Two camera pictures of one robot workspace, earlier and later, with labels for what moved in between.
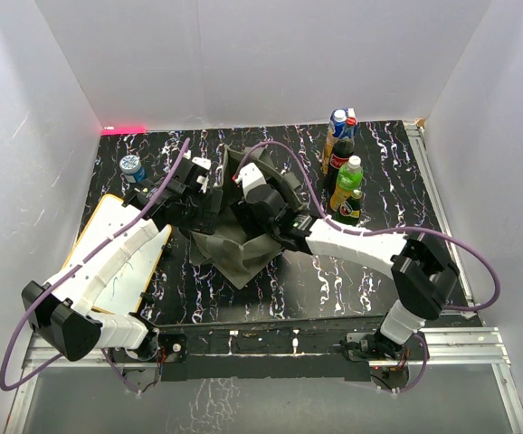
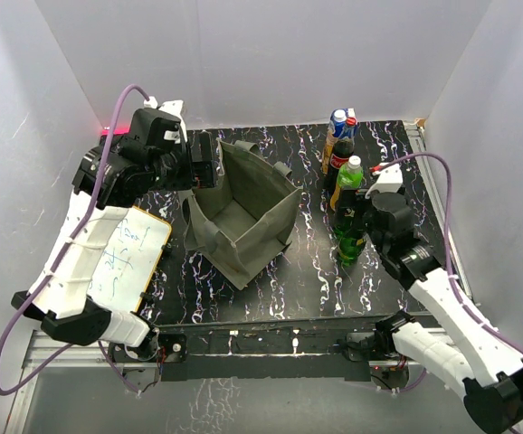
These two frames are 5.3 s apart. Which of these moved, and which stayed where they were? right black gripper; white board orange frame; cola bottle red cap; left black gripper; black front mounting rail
Moved: right black gripper; left black gripper
Stayed: cola bottle red cap; white board orange frame; black front mounting rail
